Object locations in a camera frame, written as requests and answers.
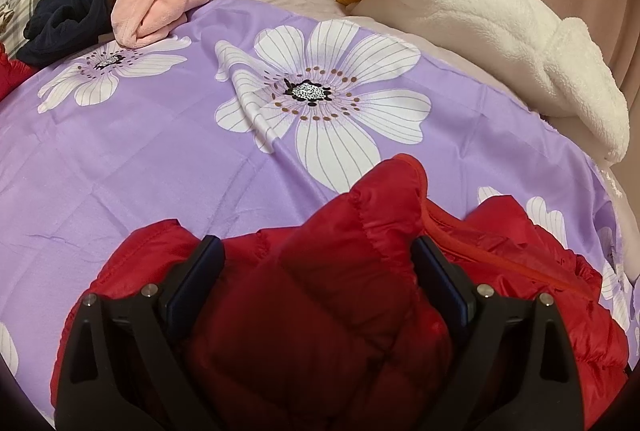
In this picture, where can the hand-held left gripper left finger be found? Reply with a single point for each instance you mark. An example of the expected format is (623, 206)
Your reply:
(195, 281)

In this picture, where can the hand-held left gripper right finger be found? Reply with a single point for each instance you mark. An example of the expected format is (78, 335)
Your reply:
(440, 281)

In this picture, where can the dark red puffer jacket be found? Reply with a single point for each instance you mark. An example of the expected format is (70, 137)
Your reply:
(325, 291)

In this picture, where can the purple floral bedsheet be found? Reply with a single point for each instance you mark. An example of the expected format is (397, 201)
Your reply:
(175, 151)

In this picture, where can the white goose plush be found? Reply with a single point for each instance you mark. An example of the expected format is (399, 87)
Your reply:
(475, 21)

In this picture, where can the bright red folded puffer jacket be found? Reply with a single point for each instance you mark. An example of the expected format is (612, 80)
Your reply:
(10, 71)

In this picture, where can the navy blue garment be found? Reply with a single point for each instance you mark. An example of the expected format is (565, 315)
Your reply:
(65, 21)

